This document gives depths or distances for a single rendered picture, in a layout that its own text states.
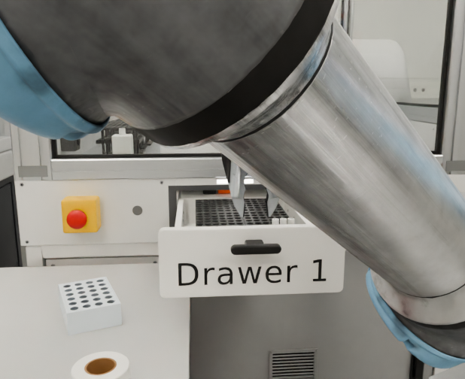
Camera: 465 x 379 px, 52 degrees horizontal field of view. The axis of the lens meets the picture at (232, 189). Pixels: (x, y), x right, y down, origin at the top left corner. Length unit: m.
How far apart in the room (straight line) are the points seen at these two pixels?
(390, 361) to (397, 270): 0.99
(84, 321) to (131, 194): 0.35
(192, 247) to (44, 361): 0.26
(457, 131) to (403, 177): 0.92
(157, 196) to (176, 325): 0.34
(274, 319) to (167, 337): 0.46
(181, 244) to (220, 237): 0.06
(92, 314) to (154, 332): 0.10
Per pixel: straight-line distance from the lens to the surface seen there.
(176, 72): 0.16
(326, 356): 1.26
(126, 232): 1.08
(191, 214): 1.08
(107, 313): 0.81
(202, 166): 1.04
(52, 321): 0.87
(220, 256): 0.74
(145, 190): 1.05
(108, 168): 1.06
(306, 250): 0.75
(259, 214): 0.92
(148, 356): 0.73
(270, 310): 1.17
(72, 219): 1.01
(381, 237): 0.30
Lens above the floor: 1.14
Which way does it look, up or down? 12 degrees down
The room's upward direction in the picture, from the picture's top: straight up
